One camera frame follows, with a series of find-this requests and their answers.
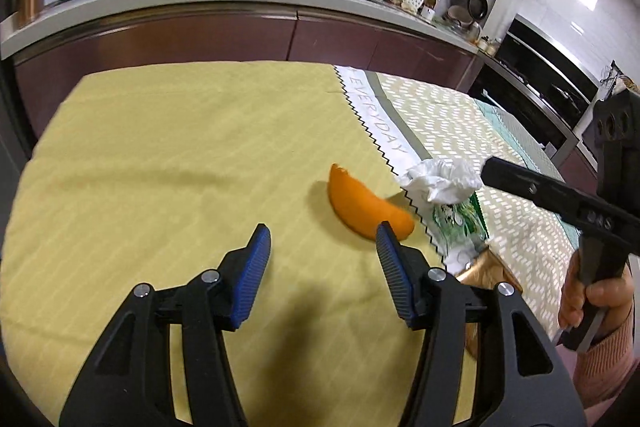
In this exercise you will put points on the black built-in oven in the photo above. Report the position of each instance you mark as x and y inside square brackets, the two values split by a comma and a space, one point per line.
[535, 79]

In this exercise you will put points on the right hand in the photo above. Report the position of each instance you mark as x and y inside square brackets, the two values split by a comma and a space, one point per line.
[615, 295]

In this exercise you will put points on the green white snack wrapper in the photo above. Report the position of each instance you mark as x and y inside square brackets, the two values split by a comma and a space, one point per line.
[458, 232]

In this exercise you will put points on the teal mat under tablecloth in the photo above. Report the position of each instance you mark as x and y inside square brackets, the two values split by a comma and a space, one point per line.
[525, 147]

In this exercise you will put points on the dark red kitchen cabinet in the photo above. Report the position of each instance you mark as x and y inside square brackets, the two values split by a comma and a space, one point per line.
[39, 78]

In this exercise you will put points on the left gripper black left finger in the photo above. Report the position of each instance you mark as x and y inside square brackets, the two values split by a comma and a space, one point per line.
[217, 301]

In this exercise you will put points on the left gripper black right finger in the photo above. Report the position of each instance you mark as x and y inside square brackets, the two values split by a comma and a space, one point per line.
[427, 299]

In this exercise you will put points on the gold foil wrapper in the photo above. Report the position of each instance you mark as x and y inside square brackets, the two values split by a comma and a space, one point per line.
[486, 271]

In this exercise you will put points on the orange peel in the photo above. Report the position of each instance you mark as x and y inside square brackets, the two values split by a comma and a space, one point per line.
[363, 211]

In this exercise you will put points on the black frying pan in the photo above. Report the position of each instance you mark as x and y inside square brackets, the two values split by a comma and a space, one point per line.
[478, 9]

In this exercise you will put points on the white tissue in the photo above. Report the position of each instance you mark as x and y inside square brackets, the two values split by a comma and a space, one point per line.
[442, 181]

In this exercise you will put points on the pink-sleeved right forearm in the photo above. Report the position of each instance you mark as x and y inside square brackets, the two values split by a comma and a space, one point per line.
[601, 373]

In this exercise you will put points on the yellow patterned tablecloth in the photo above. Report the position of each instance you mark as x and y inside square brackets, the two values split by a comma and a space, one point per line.
[151, 174]

